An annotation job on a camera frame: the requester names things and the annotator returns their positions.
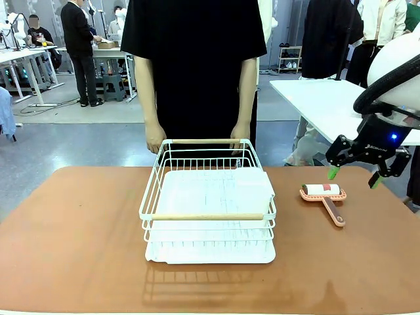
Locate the grey plastic step stool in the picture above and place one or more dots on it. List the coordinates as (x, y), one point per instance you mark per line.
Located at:
(114, 87)

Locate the standing bystander in black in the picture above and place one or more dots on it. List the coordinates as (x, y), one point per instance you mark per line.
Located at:
(77, 33)

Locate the person's left hand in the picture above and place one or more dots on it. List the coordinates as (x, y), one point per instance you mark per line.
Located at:
(239, 136)

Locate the white side table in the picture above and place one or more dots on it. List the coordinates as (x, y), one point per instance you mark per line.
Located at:
(315, 98)

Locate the white desk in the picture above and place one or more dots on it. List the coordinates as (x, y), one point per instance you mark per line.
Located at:
(111, 52)
(23, 55)

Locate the bystander in green shirt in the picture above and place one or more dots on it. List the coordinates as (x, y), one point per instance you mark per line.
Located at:
(413, 16)

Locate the cardboard box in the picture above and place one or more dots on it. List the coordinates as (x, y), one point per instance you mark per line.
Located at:
(107, 45)

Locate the bystander in pale shirt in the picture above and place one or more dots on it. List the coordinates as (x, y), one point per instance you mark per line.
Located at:
(115, 28)

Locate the bystander in dark trousers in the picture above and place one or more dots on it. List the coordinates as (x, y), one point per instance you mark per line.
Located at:
(414, 180)

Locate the white plastic utensil holder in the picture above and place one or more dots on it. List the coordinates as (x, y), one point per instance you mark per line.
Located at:
(254, 187)

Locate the person's left forearm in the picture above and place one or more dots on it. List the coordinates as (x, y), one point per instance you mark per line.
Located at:
(247, 92)

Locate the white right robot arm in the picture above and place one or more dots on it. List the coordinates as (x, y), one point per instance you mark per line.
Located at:
(400, 59)

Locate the person's right forearm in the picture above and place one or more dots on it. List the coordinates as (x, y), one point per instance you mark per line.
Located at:
(147, 92)

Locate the person in black t-shirt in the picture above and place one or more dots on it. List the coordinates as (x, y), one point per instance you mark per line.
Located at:
(197, 65)

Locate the white shoe rack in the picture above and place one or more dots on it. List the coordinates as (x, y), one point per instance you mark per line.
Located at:
(290, 59)

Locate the person's right hand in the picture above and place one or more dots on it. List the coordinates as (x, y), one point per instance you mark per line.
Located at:
(155, 138)

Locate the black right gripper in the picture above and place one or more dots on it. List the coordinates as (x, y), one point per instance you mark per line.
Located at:
(382, 139)

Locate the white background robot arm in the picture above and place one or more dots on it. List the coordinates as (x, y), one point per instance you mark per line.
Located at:
(21, 29)

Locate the seated bystander in black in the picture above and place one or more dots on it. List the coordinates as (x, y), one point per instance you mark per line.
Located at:
(39, 34)

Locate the blue cloth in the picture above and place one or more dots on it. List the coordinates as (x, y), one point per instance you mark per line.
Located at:
(6, 111)

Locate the pink lint roller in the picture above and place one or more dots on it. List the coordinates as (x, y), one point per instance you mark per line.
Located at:
(333, 210)

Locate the white ribbed drain tray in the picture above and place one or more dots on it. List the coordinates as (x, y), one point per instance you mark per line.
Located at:
(210, 256)

